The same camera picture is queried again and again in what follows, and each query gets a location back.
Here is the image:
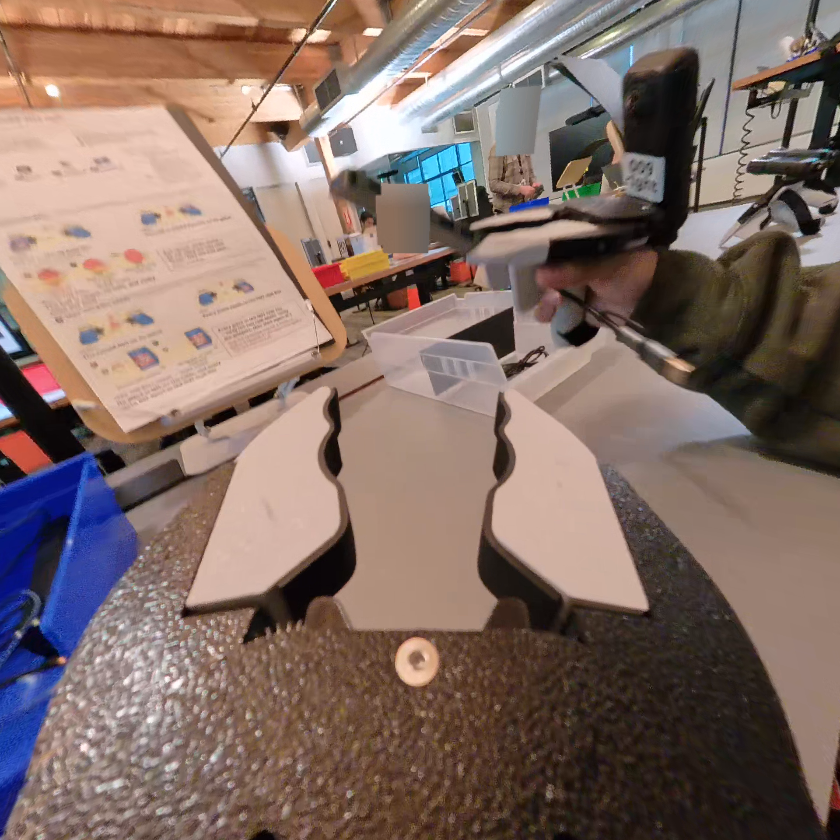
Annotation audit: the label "grey desk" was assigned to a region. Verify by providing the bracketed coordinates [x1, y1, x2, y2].
[108, 328, 840, 824]

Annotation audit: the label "silver ceiling ducts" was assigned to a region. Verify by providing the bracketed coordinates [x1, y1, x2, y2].
[299, 0, 660, 137]

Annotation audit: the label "clear plastic bin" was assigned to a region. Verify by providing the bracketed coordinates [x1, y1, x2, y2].
[362, 290, 622, 420]

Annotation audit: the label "grey USB hub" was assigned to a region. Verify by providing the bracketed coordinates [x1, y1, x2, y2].
[328, 168, 490, 257]

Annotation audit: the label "black cable in clear bin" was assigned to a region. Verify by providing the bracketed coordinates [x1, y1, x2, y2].
[501, 346, 550, 381]

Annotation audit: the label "black monitor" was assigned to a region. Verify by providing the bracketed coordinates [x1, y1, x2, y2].
[547, 117, 619, 193]

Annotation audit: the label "small yellow bin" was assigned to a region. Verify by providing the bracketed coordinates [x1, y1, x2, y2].
[337, 251, 393, 280]

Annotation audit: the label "black overhead cable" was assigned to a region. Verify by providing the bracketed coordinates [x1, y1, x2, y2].
[218, 0, 343, 160]

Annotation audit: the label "coiled black cable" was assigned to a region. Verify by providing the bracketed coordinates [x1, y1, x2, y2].
[734, 97, 753, 206]

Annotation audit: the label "wooden background table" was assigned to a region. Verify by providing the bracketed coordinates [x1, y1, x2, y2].
[321, 245, 458, 298]

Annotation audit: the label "black tripod pole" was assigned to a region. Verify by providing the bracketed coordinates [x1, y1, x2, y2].
[0, 346, 88, 465]

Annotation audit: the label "braided cable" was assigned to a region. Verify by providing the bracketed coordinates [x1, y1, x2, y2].
[0, 587, 70, 690]

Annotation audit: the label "blue plastic bin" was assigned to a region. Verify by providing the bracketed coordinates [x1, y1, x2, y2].
[0, 451, 140, 816]

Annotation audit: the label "wooden standing desk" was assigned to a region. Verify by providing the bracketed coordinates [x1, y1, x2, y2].
[731, 41, 840, 153]

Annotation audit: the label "black cable with silver plug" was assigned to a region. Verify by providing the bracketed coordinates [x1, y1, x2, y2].
[558, 289, 698, 389]

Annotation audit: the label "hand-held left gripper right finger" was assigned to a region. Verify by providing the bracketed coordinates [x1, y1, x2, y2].
[477, 391, 651, 635]

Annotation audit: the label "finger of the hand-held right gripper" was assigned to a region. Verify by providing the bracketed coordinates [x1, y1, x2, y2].
[469, 221, 602, 312]
[469, 206, 576, 232]

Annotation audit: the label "instruction sheet on board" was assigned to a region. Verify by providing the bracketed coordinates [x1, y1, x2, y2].
[0, 104, 349, 478]

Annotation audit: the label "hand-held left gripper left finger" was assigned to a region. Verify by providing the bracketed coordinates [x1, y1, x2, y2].
[185, 386, 359, 644]

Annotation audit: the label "person's right hand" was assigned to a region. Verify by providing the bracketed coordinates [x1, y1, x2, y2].
[534, 247, 658, 329]

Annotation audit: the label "black and white robot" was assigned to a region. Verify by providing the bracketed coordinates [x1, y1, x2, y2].
[718, 147, 840, 248]

